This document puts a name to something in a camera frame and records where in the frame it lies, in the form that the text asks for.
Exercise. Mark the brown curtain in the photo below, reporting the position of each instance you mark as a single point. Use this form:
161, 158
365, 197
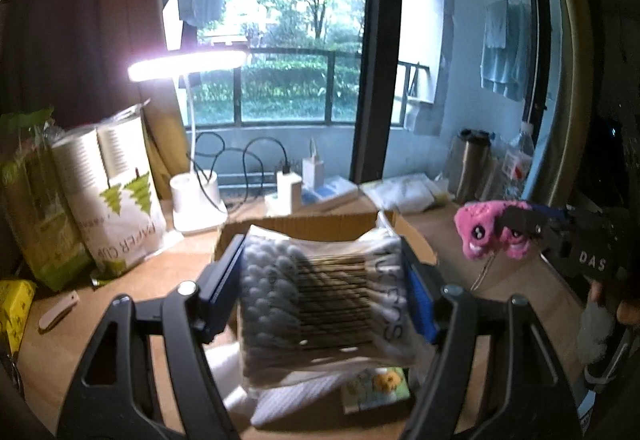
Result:
133, 30

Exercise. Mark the blue white box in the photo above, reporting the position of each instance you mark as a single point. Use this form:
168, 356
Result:
335, 191

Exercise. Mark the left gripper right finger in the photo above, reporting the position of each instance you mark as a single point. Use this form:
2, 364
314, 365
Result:
423, 283

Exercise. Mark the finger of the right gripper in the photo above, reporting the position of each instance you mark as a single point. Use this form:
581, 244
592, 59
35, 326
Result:
523, 220

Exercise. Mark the blue hanging towel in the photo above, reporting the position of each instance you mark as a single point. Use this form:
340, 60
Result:
506, 43

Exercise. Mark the cotton swab pack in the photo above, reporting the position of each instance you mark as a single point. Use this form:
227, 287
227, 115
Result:
307, 307

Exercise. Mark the green snack bag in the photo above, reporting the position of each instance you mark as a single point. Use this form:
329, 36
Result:
34, 202

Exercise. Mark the white charger with cable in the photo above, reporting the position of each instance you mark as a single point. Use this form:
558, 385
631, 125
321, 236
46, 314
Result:
208, 149

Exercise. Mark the person hand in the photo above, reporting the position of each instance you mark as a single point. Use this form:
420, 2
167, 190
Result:
626, 312

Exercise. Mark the black window frame post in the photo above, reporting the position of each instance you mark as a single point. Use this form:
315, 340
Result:
380, 47

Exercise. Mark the cardboard box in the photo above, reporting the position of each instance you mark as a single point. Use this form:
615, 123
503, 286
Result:
327, 228

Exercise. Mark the pink plush toy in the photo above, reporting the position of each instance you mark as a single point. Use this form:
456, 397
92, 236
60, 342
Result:
481, 233

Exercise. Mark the beige folding knife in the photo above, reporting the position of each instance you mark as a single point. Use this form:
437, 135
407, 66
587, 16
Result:
58, 312

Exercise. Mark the plastic water bottle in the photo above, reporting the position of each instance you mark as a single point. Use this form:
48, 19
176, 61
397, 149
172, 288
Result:
517, 162

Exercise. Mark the white waffle cloth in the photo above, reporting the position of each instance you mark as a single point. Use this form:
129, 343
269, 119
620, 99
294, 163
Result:
263, 406

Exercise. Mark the balcony railing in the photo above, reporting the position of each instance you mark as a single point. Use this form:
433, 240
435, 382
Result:
276, 86

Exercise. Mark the white desk lamp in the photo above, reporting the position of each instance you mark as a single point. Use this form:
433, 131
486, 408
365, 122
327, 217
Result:
197, 205

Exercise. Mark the steel thermos mug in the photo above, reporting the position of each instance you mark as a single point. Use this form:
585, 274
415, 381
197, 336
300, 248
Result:
466, 160

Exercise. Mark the white plastic packet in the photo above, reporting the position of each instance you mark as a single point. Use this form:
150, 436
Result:
409, 194

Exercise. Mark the paper cup package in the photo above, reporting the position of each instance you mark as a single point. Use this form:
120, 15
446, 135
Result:
106, 176

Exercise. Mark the white charger plug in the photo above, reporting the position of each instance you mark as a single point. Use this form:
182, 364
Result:
313, 167

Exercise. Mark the yellow box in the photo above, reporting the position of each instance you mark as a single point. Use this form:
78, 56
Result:
16, 297

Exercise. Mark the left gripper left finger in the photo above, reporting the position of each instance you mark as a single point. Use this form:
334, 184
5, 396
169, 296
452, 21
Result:
219, 285

